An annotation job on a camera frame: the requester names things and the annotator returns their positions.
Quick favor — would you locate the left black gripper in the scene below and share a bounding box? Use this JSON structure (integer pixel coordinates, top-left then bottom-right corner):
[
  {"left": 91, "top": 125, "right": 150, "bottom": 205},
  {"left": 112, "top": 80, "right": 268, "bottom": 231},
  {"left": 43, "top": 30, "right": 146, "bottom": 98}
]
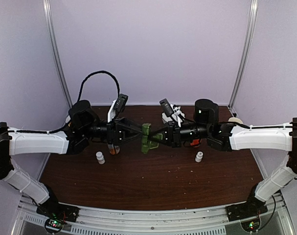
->
[{"left": 81, "top": 117, "right": 147, "bottom": 146}]

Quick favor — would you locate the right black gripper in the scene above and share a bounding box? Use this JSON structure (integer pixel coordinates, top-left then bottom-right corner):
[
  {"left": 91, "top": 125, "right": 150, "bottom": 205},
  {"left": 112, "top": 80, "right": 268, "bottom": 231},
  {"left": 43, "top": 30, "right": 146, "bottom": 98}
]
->
[{"left": 147, "top": 120, "right": 210, "bottom": 148}]

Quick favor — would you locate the green weekly pill organizer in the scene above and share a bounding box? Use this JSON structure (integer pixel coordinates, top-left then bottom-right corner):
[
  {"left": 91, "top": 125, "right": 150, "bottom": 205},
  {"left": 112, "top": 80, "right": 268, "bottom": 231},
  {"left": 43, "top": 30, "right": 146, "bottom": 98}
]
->
[{"left": 141, "top": 123, "right": 159, "bottom": 154}]

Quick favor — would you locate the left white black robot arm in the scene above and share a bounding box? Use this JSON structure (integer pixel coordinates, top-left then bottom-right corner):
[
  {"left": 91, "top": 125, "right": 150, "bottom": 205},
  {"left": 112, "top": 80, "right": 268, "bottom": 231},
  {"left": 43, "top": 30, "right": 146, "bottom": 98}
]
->
[{"left": 0, "top": 100, "right": 141, "bottom": 217}]

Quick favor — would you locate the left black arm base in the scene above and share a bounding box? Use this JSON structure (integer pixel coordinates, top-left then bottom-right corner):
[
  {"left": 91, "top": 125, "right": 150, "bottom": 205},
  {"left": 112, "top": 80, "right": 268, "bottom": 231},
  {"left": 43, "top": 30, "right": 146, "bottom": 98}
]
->
[{"left": 32, "top": 185, "right": 80, "bottom": 234}]

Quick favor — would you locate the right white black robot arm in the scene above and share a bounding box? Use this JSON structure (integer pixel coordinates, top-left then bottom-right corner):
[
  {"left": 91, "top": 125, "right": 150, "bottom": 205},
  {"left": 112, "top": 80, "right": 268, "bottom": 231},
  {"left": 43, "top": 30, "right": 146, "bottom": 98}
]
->
[{"left": 147, "top": 99, "right": 297, "bottom": 216}]

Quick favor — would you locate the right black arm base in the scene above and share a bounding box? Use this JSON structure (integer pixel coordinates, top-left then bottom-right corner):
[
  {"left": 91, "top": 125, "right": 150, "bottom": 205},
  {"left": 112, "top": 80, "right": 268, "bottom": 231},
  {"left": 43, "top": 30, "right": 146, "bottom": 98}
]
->
[{"left": 226, "top": 202, "right": 268, "bottom": 233}]

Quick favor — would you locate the white fluted ceramic bowl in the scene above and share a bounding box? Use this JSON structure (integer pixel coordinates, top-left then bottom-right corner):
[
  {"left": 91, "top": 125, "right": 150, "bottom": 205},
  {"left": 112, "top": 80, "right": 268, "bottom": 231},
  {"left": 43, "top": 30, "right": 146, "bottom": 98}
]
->
[{"left": 161, "top": 113, "right": 172, "bottom": 123}]

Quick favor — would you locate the grey lid pill bottle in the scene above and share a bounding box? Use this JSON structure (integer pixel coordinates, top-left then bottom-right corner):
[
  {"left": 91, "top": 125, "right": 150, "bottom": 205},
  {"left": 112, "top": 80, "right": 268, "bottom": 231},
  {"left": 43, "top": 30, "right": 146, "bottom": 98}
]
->
[{"left": 108, "top": 144, "right": 120, "bottom": 155}]

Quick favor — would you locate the small white pill bottle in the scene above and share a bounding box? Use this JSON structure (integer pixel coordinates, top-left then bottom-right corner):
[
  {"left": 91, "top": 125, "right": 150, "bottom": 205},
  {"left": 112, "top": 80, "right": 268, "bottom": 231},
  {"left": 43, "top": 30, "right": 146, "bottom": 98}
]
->
[{"left": 95, "top": 151, "right": 105, "bottom": 165}]

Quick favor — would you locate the paper cup with orange contents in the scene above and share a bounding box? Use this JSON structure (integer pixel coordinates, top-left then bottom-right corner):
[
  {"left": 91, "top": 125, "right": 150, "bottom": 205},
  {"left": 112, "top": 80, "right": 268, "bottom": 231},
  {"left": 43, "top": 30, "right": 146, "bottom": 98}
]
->
[{"left": 65, "top": 116, "right": 71, "bottom": 126}]

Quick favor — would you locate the cream ceramic mug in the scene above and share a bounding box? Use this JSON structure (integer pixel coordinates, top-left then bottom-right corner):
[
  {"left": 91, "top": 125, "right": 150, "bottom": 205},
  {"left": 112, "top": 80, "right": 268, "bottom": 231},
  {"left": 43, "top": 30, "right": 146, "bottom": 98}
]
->
[{"left": 228, "top": 117, "right": 243, "bottom": 124}]

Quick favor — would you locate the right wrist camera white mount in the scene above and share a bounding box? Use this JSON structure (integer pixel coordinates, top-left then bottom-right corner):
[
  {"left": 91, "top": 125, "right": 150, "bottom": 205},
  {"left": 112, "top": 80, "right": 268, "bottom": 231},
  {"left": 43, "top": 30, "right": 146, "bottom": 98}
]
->
[{"left": 160, "top": 98, "right": 185, "bottom": 127}]

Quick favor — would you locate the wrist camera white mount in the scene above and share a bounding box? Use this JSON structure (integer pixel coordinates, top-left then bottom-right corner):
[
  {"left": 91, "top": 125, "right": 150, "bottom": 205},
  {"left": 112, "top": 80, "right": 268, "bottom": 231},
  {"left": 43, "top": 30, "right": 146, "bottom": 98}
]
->
[
  {"left": 160, "top": 98, "right": 185, "bottom": 127},
  {"left": 107, "top": 94, "right": 128, "bottom": 122}
]

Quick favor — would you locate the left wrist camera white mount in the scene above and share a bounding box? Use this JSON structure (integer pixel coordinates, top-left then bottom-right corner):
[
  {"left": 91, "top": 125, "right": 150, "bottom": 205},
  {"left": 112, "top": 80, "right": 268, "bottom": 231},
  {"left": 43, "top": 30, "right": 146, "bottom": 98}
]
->
[{"left": 107, "top": 94, "right": 128, "bottom": 122}]

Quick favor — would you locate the front aluminium rail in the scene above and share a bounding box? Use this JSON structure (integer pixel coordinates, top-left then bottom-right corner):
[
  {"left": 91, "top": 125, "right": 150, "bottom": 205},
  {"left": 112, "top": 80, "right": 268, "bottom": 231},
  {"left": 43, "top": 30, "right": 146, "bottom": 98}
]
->
[{"left": 16, "top": 193, "right": 293, "bottom": 235}]

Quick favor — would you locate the left aluminium frame post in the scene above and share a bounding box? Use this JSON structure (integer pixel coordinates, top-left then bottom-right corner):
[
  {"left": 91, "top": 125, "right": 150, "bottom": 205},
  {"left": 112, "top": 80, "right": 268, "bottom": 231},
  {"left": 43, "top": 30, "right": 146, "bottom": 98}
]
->
[{"left": 43, "top": 0, "right": 72, "bottom": 108}]

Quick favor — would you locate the aluminium frame post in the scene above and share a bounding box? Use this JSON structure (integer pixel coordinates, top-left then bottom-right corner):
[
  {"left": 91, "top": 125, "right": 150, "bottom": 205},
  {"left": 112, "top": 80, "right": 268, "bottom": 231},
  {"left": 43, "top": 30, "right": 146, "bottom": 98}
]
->
[
  {"left": 43, "top": 0, "right": 72, "bottom": 108},
  {"left": 228, "top": 0, "right": 258, "bottom": 112}
]

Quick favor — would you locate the right aluminium frame post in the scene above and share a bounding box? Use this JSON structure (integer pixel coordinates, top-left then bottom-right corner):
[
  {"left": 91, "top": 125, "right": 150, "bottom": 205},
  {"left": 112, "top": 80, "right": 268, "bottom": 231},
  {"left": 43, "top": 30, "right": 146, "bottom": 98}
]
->
[{"left": 228, "top": 0, "right": 258, "bottom": 112}]

